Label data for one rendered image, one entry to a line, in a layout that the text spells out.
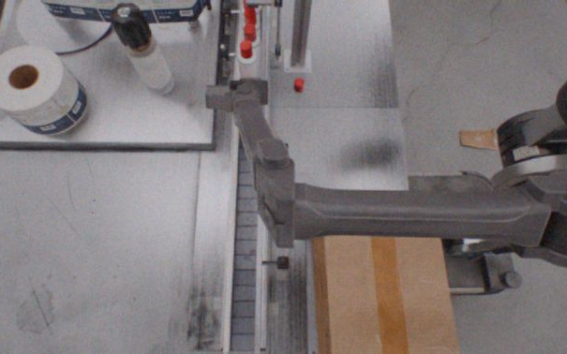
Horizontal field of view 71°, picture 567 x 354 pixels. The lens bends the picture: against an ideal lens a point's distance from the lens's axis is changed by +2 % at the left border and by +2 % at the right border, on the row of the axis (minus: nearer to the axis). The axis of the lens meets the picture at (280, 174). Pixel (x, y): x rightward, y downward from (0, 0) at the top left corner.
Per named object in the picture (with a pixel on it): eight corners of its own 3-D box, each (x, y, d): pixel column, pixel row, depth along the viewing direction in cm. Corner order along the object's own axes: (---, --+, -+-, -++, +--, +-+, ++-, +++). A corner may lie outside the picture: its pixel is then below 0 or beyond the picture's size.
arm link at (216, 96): (253, 127, 92) (251, 92, 88) (203, 128, 92) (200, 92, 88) (255, 110, 102) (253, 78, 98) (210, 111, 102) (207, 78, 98)
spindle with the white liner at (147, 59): (146, 70, 122) (107, -5, 94) (175, 70, 122) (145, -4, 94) (142, 95, 119) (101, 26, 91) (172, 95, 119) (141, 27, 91)
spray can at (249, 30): (247, 66, 123) (242, 19, 104) (263, 68, 123) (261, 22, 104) (244, 80, 121) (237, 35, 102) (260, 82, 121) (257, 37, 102)
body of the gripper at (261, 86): (230, 79, 106) (227, 81, 99) (268, 80, 106) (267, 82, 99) (231, 103, 108) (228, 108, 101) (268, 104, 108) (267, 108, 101)
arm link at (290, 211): (249, 260, 51) (246, 194, 46) (259, 204, 63) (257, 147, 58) (610, 271, 49) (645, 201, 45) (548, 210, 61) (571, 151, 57)
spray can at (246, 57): (242, 81, 121) (235, 36, 102) (259, 81, 121) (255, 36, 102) (242, 95, 120) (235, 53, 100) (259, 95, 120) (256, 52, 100)
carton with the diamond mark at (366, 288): (311, 233, 109) (321, 208, 83) (398, 231, 109) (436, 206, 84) (318, 354, 98) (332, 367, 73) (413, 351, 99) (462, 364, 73)
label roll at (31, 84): (102, 99, 118) (79, 71, 105) (51, 148, 113) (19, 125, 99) (55, 65, 122) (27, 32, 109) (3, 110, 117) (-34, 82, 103)
